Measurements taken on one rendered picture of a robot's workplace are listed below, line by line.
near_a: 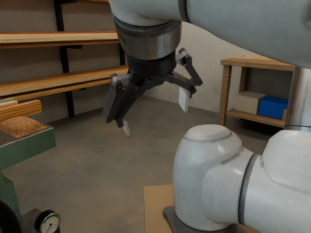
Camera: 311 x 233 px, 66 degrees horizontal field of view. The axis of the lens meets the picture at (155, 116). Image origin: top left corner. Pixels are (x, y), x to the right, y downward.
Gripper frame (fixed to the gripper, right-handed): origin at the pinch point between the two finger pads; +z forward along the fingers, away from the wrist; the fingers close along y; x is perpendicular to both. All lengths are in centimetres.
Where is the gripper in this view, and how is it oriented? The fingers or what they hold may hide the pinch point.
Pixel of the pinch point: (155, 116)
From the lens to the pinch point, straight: 51.7
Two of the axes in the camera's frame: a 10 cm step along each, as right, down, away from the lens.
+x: 4.3, 7.5, -5.0
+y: -9.0, 3.8, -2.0
